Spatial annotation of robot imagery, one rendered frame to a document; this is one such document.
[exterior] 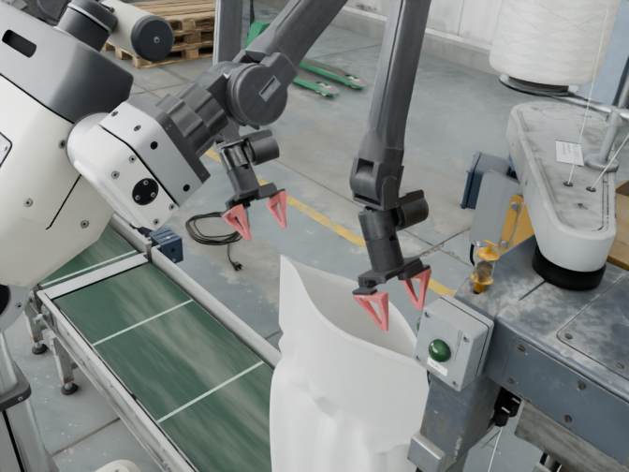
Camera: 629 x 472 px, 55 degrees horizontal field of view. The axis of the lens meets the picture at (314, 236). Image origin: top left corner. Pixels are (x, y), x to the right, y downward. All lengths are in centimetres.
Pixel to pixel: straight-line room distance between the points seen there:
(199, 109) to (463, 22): 628
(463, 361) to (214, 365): 136
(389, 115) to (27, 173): 53
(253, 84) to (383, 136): 27
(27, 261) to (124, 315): 130
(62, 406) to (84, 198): 168
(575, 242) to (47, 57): 74
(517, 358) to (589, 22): 47
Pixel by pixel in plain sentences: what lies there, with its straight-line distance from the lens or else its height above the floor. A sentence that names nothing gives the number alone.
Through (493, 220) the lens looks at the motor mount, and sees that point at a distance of 120.
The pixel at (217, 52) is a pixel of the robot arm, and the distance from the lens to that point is 135.
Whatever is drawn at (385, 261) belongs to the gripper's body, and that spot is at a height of 122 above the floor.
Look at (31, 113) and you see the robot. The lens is 90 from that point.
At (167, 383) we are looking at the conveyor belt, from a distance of 198.
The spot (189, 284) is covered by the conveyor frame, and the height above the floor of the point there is 41.
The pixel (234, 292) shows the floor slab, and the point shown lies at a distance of 294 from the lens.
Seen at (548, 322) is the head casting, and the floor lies 134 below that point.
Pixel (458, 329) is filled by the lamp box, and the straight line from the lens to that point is 74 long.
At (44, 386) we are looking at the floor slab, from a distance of 262.
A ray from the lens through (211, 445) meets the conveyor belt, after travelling 181.
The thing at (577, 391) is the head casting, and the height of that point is 130.
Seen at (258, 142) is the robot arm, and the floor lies 126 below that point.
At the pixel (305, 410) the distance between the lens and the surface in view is 135.
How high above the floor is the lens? 179
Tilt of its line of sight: 32 degrees down
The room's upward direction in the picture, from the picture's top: 4 degrees clockwise
